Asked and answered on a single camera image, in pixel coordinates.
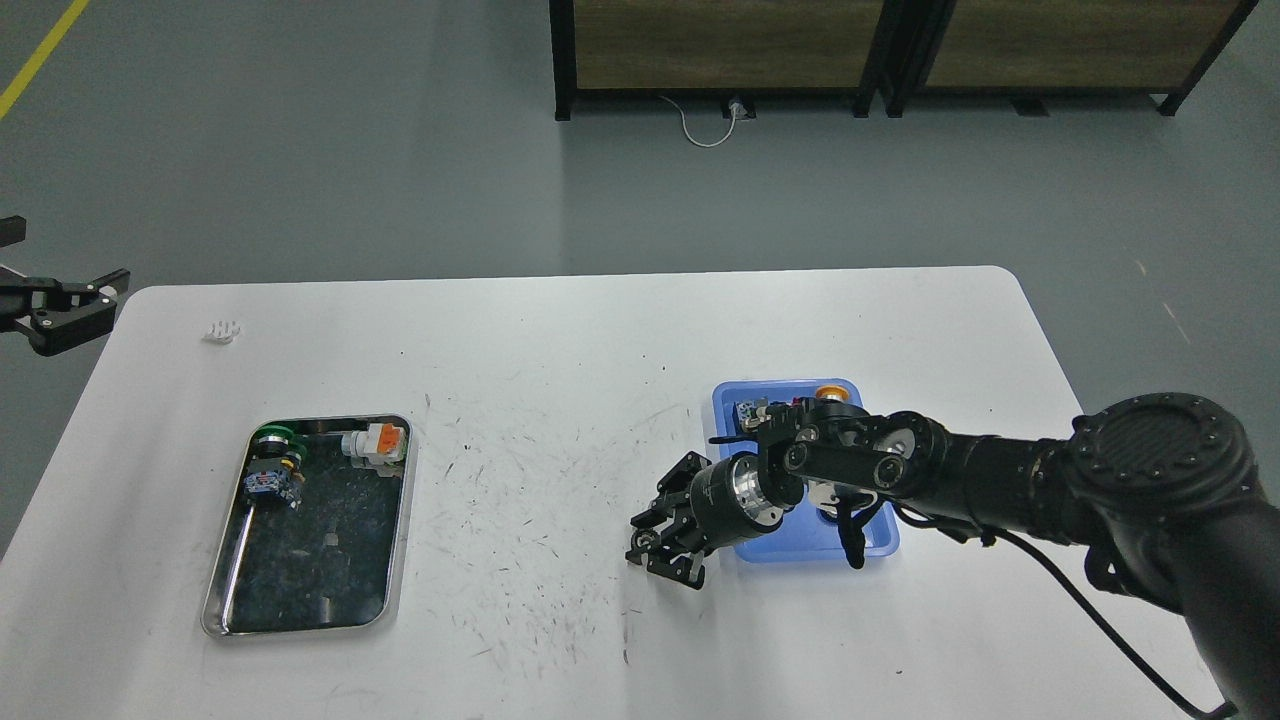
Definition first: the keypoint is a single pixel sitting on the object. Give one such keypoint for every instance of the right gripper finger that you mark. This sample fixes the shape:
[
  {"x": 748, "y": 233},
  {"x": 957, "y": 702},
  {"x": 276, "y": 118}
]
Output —
[
  {"x": 680, "y": 556},
  {"x": 672, "y": 492}
]

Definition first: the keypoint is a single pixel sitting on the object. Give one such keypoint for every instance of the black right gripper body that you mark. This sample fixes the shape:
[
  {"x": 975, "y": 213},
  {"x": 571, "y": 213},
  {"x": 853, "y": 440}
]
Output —
[{"x": 728, "y": 504}]

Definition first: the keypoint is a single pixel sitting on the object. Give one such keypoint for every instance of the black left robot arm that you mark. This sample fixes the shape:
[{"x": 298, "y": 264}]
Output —
[{"x": 56, "y": 316}]

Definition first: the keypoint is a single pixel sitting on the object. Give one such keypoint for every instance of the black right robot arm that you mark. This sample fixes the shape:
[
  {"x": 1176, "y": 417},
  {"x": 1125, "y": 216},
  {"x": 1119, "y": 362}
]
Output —
[{"x": 1162, "y": 490}]

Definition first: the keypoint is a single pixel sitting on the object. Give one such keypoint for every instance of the blue plastic tray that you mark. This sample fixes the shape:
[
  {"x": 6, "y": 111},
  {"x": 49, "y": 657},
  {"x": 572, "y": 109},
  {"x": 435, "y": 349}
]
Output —
[{"x": 807, "y": 534}]

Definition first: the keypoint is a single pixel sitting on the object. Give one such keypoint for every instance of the silver metal tray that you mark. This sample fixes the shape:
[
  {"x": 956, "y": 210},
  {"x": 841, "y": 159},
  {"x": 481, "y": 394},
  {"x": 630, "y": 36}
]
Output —
[{"x": 331, "y": 565}]

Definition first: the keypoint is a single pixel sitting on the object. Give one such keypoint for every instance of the left wooden cabinet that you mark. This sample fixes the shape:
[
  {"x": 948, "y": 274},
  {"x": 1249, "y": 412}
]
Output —
[{"x": 743, "y": 50}]

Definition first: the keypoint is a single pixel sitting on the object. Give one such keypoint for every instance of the wooden cabinet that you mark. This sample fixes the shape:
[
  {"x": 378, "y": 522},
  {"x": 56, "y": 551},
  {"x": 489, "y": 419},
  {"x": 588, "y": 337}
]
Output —
[
  {"x": 743, "y": 50},
  {"x": 1029, "y": 51}
]

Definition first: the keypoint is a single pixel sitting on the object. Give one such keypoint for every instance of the small white plastic piece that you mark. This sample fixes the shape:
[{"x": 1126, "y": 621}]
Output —
[{"x": 222, "y": 332}]

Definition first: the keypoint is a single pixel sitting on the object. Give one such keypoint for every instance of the right wooden cabinet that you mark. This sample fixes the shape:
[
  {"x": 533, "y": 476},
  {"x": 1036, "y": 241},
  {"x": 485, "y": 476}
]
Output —
[{"x": 1029, "y": 51}]

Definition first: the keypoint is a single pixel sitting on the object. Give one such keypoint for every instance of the red push button switch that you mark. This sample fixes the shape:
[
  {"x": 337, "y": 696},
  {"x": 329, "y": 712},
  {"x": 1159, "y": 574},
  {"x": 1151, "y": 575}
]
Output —
[{"x": 750, "y": 414}]

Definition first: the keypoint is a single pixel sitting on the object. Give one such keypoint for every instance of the yellow push button switch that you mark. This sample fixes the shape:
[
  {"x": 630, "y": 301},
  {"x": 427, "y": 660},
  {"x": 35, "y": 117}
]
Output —
[{"x": 833, "y": 393}]

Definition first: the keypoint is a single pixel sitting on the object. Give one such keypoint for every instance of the orange white switch part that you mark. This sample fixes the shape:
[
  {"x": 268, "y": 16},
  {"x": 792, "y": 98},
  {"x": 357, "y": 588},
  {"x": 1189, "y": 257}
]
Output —
[{"x": 380, "y": 447}]

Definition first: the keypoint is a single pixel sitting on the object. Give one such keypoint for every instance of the green push button switch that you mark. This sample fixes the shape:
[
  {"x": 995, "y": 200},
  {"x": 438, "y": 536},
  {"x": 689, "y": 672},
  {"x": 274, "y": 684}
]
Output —
[{"x": 272, "y": 473}]

